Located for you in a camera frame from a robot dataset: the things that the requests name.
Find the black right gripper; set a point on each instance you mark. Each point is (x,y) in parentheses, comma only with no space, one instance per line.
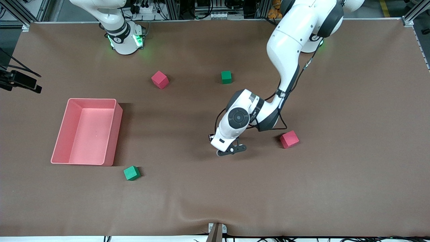
(3,73)

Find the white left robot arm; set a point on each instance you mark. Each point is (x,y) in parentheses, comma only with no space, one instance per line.
(289,37)

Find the brown table cover sheet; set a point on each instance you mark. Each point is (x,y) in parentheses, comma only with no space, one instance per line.
(215,188)

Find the green foam cube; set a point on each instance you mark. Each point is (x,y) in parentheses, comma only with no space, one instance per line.
(226,77)
(131,173)

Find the pink foam cube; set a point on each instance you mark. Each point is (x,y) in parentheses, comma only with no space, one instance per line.
(160,80)
(289,139)

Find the pink plastic bin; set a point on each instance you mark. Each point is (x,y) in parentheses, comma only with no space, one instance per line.
(90,141)

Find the white terminal block row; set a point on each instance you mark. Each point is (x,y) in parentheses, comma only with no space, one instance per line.
(211,15)

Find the orange packets pile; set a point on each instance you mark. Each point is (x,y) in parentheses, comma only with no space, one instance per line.
(272,13)

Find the white power strip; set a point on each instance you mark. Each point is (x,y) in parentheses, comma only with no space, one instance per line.
(147,9)

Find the aluminium frame profile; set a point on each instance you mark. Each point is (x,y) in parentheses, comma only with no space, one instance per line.
(20,15)
(408,21)

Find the metal table clamp bracket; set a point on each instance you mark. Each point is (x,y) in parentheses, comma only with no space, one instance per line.
(216,233)

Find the aluminium frame post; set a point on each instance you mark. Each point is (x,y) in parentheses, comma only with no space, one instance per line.
(172,10)
(262,8)

